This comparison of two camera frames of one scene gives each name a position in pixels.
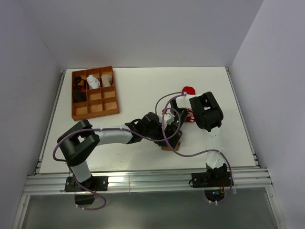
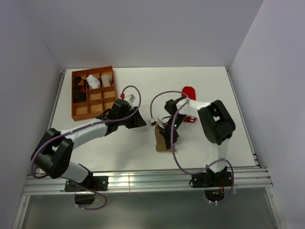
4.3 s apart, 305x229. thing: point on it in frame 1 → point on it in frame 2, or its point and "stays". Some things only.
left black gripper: [159, 125] → [137, 121]
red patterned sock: [189, 90] stays
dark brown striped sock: [78, 96] stays
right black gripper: [174, 136] stays
